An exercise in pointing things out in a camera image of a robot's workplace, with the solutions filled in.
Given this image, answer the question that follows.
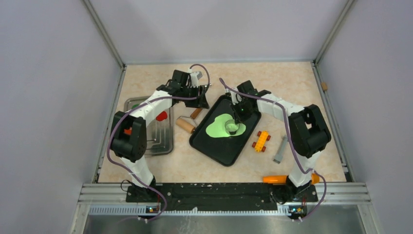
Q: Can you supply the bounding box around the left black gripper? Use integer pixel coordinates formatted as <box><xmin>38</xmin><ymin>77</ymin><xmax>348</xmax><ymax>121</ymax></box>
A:
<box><xmin>180</xmin><ymin>84</ymin><xmax>209</xmax><ymax>109</ymax></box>

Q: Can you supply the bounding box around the round metal cookie cutter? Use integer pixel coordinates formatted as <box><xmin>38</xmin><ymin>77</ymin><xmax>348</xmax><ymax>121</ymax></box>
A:
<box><xmin>224</xmin><ymin>119</ymin><xmax>240</xmax><ymax>136</ymax></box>

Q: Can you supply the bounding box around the green dough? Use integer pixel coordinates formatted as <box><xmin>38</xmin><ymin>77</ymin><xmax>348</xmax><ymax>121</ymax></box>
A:
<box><xmin>206</xmin><ymin>114</ymin><xmax>246</xmax><ymax>138</ymax></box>

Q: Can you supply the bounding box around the wooden dough roller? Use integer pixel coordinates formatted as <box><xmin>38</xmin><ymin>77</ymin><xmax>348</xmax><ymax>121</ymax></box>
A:
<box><xmin>175</xmin><ymin>108</ymin><xmax>203</xmax><ymax>134</ymax></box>

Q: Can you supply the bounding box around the black baking tray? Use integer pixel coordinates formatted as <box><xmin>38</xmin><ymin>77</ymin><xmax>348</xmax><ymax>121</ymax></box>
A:
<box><xmin>189</xmin><ymin>95</ymin><xmax>262</xmax><ymax>167</ymax></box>

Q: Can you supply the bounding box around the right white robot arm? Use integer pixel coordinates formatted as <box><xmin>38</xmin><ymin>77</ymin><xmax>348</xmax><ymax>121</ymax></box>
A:
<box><xmin>225</xmin><ymin>80</ymin><xmax>332</xmax><ymax>201</ymax></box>

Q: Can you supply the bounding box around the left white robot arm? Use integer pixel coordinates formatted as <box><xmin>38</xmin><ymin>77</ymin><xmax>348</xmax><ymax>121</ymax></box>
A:
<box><xmin>107</xmin><ymin>68</ymin><xmax>210</xmax><ymax>202</ymax></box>

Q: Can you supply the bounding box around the red dough disc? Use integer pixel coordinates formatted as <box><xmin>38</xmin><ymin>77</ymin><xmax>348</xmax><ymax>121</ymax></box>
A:
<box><xmin>155</xmin><ymin>111</ymin><xmax>168</xmax><ymax>122</ymax></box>

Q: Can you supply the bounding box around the orange dough disc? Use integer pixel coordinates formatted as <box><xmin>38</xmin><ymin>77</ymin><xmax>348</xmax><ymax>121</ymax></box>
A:
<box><xmin>124</xmin><ymin>128</ymin><xmax>132</xmax><ymax>136</ymax></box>

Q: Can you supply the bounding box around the yellow toy brick car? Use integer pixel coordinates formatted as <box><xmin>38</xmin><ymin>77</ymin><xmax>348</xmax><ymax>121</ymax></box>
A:
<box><xmin>252</xmin><ymin>131</ymin><xmax>271</xmax><ymax>153</ymax></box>

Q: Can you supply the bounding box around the silver metal tray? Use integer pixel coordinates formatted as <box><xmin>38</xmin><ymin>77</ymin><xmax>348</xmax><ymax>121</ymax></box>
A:
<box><xmin>124</xmin><ymin>96</ymin><xmax>175</xmax><ymax>157</ymax></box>

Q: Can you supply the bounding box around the grey plastic bolt toy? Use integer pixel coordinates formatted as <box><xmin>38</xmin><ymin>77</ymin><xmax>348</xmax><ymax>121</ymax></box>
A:
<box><xmin>273</xmin><ymin>135</ymin><xmax>288</xmax><ymax>164</ymax></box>

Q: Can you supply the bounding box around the small wooden cork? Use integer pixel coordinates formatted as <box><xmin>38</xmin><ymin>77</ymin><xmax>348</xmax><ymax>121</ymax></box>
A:
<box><xmin>320</xmin><ymin>82</ymin><xmax>328</xmax><ymax>92</ymax></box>

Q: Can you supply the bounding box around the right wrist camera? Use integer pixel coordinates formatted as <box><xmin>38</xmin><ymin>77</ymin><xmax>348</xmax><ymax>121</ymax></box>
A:
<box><xmin>229</xmin><ymin>91</ymin><xmax>242</xmax><ymax>105</ymax></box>

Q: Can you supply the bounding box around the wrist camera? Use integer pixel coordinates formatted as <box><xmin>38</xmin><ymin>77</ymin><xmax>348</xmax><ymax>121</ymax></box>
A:
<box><xmin>188</xmin><ymin>68</ymin><xmax>203</xmax><ymax>87</ymax></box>
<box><xmin>229</xmin><ymin>91</ymin><xmax>242</xmax><ymax>105</ymax></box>

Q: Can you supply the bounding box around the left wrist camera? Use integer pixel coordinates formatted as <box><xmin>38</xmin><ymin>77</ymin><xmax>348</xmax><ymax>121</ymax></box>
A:
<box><xmin>188</xmin><ymin>68</ymin><xmax>203</xmax><ymax>87</ymax></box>

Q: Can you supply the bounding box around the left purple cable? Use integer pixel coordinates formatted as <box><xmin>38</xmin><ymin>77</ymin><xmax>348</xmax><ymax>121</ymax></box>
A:
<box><xmin>106</xmin><ymin>63</ymin><xmax>211</xmax><ymax>223</ymax></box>

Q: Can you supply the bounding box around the purple cable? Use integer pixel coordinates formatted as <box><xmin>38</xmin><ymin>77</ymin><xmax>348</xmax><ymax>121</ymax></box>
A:
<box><xmin>219</xmin><ymin>77</ymin><xmax>327</xmax><ymax>222</ymax></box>
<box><xmin>106</xmin><ymin>63</ymin><xmax>211</xmax><ymax>223</ymax></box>

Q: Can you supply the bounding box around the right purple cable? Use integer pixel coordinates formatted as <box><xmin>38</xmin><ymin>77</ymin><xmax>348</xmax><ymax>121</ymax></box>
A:
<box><xmin>219</xmin><ymin>77</ymin><xmax>327</xmax><ymax>222</ymax></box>

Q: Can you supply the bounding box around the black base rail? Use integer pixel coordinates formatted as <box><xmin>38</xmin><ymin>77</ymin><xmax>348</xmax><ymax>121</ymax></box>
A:
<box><xmin>126</xmin><ymin>183</ymin><xmax>319</xmax><ymax>213</ymax></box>

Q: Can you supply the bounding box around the orange handled tool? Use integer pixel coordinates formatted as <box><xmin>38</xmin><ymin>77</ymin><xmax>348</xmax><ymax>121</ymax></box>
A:
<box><xmin>262</xmin><ymin>174</ymin><xmax>320</xmax><ymax>185</ymax></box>

